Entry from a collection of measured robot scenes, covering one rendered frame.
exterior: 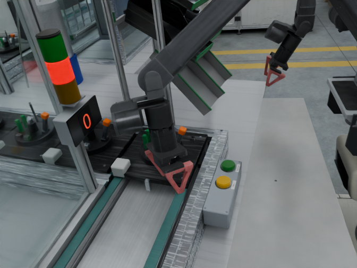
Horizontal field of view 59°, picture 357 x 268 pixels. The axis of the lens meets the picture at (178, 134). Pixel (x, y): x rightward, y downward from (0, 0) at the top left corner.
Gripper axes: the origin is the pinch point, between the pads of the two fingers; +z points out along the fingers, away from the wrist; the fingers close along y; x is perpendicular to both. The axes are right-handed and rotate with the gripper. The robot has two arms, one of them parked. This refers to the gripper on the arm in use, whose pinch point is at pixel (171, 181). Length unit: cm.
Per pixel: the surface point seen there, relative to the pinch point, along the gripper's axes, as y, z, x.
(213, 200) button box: -1.0, 10.7, 10.4
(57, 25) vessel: -110, -37, -8
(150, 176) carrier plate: -16.8, 6.3, -1.2
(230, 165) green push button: -8.4, 7.4, 20.9
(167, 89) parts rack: -37.9, -11.7, 16.5
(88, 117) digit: -13.2, -16.8, -13.4
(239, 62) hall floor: -266, 41, 196
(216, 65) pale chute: -52, -12, 44
